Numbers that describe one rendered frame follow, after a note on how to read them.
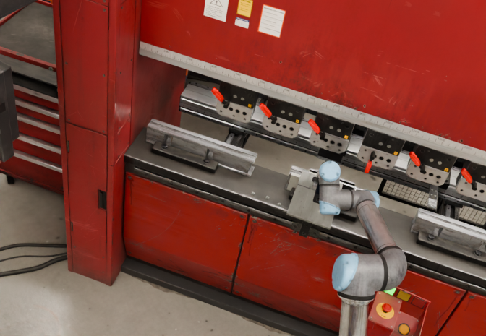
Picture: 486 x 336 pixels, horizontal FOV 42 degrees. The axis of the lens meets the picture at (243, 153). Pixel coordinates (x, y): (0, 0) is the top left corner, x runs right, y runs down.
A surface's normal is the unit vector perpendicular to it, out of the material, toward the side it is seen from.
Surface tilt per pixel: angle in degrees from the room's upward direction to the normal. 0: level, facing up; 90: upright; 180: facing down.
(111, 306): 0
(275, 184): 0
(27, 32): 0
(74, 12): 90
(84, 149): 90
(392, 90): 90
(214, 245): 90
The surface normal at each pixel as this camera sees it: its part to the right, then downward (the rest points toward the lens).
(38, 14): 0.15, -0.72
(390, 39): -0.30, 0.62
